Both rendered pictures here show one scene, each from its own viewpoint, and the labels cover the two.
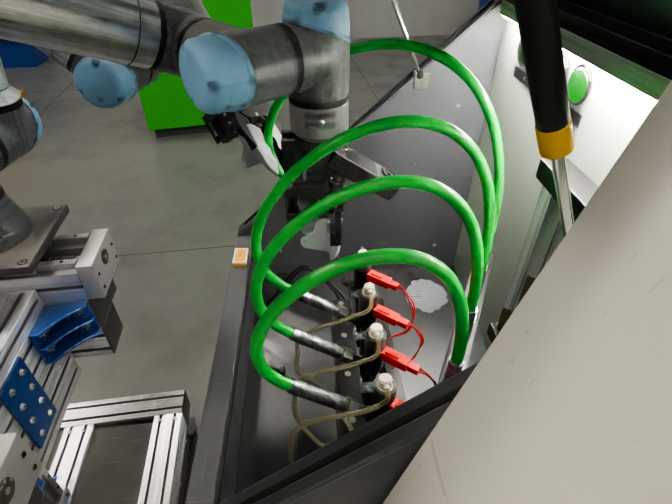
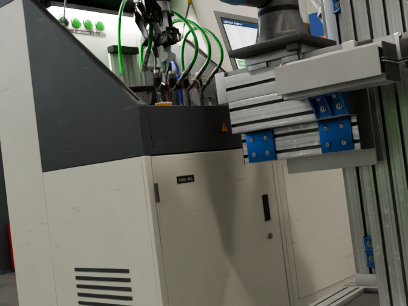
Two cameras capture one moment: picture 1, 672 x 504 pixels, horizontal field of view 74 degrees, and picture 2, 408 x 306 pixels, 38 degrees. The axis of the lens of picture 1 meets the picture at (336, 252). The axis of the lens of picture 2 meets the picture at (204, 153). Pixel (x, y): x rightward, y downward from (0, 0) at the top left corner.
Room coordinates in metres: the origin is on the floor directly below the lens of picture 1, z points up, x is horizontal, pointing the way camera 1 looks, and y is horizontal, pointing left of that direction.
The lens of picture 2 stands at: (2.06, 1.68, 0.72)
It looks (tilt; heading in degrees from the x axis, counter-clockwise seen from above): 2 degrees up; 225
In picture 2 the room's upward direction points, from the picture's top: 7 degrees counter-clockwise
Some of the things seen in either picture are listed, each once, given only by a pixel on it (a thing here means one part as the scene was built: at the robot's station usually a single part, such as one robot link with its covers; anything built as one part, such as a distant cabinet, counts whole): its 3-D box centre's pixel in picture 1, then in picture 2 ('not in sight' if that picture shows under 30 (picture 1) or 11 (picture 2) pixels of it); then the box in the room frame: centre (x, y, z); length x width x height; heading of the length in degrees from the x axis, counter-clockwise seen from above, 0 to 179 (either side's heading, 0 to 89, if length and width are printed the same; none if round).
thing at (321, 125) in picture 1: (319, 118); (160, 9); (0.55, 0.02, 1.35); 0.08 x 0.08 x 0.05
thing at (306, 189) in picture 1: (315, 173); (164, 30); (0.55, 0.03, 1.27); 0.09 x 0.08 x 0.12; 94
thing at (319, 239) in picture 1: (320, 241); (169, 57); (0.54, 0.02, 1.17); 0.06 x 0.03 x 0.09; 94
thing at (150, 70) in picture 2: not in sight; (152, 68); (0.33, -0.32, 1.20); 0.13 x 0.03 x 0.31; 3
